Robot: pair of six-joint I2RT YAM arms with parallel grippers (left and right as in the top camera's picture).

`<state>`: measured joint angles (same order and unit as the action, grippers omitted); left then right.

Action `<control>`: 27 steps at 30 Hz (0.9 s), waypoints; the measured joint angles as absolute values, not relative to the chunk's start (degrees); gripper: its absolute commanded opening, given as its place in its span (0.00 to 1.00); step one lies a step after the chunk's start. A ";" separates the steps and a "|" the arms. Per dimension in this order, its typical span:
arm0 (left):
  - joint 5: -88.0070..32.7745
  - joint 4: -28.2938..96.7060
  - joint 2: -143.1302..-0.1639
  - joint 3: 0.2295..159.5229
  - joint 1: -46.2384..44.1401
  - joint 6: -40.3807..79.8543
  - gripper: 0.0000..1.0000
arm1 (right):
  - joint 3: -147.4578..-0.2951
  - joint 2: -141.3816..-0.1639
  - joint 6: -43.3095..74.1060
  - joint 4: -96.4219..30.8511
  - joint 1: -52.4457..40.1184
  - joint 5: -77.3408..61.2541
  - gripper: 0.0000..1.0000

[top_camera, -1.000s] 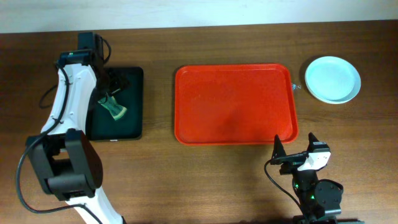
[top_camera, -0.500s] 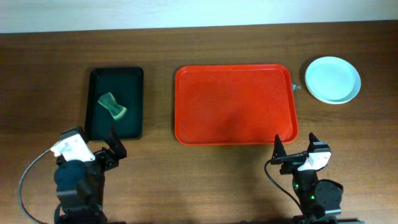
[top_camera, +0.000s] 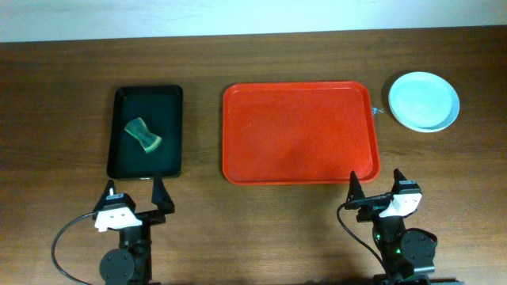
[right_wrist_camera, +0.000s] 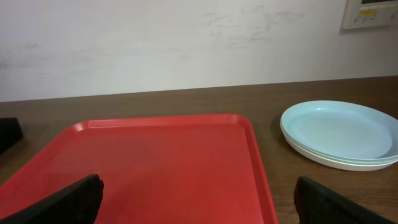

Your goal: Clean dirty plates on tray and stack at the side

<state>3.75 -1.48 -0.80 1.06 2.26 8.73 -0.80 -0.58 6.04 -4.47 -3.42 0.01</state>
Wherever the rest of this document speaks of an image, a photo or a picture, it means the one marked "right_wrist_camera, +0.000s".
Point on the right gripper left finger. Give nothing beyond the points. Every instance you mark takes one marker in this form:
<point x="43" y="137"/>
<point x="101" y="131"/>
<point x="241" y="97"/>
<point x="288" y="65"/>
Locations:
<point x="78" y="203"/>

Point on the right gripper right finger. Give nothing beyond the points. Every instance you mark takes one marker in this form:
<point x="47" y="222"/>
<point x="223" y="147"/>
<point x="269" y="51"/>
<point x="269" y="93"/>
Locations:
<point x="316" y="204"/>

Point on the pale green plate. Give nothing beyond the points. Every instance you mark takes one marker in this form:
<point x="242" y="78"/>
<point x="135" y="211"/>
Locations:
<point x="331" y="156"/>

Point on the white wall control panel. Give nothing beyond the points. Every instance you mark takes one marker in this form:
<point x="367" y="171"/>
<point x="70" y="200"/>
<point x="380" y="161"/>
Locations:
<point x="369" y="13"/>

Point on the pale blue plate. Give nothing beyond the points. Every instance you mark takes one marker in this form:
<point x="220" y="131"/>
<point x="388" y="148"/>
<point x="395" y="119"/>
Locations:
<point x="342" y="129"/>

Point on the white plate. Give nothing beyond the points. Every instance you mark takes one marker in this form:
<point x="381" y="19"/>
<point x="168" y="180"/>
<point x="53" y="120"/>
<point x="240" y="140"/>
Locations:
<point x="335" y="163"/>

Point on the black rectangular tray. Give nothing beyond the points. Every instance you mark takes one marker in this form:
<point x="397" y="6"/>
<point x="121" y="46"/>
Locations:
<point x="10" y="133"/>

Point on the red plastic tray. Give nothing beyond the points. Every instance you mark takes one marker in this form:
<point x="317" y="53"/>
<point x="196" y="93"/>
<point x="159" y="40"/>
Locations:
<point x="173" y="169"/>

